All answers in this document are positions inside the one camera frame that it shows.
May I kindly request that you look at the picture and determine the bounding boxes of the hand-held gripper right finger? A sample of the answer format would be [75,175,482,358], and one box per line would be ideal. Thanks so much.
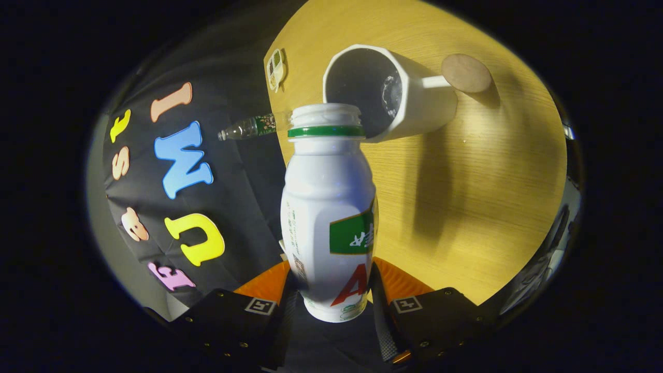
[369,256,498,366]

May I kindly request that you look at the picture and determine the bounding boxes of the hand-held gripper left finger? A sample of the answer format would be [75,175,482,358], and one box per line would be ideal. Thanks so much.
[171,259,298,371]

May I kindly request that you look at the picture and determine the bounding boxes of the white juice bottle green label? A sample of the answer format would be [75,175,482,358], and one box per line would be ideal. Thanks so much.
[280,103,379,323]

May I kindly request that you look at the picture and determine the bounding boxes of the white cup wooden handle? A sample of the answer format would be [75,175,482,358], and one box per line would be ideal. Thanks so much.
[322,44,493,143]

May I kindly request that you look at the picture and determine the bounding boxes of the clear plastic water bottle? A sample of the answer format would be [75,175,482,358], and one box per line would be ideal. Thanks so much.
[218,113,292,141]

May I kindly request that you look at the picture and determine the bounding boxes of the black backdrop cloth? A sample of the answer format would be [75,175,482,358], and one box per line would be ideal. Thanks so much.
[103,21,394,371]

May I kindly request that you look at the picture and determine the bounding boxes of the wooden table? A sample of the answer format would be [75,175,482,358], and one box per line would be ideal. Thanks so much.
[263,0,568,306]

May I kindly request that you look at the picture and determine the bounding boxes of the white divided snack tray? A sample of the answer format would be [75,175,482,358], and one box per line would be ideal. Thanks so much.
[266,48,288,93]

